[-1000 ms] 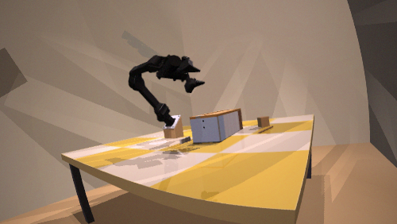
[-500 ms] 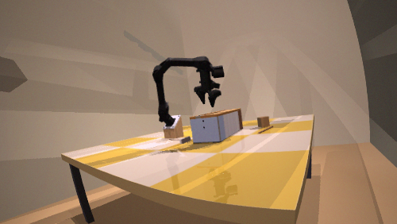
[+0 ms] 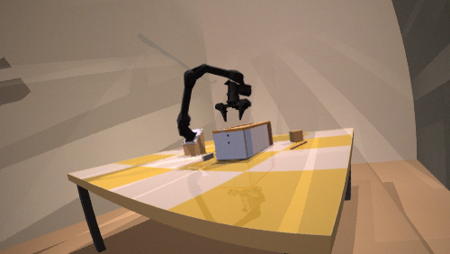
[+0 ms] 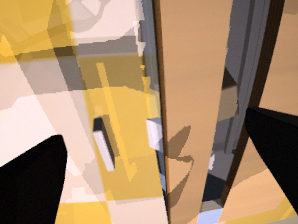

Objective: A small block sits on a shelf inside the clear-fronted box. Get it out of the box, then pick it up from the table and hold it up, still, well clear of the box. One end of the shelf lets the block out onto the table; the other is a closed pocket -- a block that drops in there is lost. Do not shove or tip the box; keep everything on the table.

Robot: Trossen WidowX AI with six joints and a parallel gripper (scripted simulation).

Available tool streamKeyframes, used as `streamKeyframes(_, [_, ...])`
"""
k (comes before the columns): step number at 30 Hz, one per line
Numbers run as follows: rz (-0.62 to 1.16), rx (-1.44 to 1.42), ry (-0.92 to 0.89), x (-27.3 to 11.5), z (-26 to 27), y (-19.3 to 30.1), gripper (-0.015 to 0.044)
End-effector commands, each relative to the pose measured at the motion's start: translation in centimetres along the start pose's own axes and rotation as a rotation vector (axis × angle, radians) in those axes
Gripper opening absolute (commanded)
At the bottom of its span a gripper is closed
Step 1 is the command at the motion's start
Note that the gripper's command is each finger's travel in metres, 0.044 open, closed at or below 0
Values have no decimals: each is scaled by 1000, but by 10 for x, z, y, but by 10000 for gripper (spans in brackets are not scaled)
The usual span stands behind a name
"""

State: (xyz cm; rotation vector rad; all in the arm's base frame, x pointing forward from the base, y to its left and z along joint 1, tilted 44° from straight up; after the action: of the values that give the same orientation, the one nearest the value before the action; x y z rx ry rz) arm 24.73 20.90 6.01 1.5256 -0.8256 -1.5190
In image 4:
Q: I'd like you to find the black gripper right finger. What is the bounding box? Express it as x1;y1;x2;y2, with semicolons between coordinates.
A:
245;107;298;214

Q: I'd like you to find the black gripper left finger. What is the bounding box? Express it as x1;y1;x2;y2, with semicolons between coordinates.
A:
0;135;68;224

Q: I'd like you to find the small tan block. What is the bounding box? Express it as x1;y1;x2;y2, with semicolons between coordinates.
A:
216;65;239;121

